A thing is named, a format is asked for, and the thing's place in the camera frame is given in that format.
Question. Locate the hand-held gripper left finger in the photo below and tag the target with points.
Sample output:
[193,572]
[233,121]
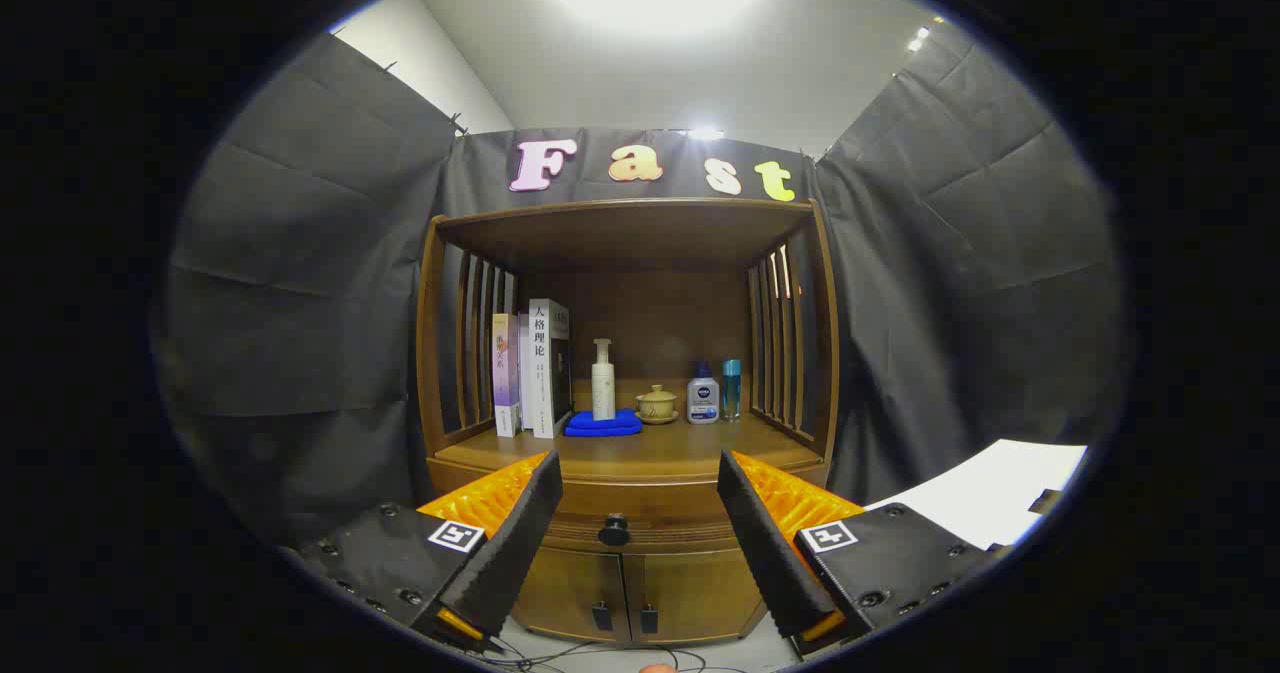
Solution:
[515,543]

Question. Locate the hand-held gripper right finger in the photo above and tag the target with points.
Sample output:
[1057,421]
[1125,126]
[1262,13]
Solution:
[770,553]

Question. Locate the wooden drawer with black knob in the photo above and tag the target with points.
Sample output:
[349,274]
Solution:
[650,503]

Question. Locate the wooden cabinet door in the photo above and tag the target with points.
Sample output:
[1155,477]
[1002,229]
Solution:
[565,593]
[690,593]

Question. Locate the wooden countertop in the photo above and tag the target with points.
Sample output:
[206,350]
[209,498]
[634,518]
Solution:
[690,448]

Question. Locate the brown wooden cabinet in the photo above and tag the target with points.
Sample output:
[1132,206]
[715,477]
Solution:
[640,243]

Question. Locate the blue folded cloth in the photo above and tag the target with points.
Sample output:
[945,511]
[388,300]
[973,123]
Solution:
[600,427]

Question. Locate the thin white book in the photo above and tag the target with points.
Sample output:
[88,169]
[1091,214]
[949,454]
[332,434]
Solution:
[524,393]

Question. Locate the thick white book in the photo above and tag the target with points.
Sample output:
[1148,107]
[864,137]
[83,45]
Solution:
[541,383]

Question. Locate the white bottle with blue cap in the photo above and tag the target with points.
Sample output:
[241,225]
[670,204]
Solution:
[703,398]

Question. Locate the slim blue bottle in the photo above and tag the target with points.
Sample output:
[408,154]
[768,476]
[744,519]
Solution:
[732,388]

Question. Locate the purple book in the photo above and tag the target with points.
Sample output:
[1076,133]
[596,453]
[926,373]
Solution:
[505,373]

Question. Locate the white pump bottle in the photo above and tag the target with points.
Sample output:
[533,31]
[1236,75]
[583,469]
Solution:
[603,388]

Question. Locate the yellow lidded teacup with saucer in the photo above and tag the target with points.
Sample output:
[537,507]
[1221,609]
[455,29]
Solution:
[657,403]

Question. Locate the white board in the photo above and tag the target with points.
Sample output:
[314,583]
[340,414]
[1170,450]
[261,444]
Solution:
[980,493]

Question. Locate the black backdrop cloth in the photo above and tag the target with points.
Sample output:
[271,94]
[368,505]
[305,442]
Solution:
[300,303]

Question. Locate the small ceiling spotlight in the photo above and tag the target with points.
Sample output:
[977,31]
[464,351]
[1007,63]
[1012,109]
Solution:
[917,40]

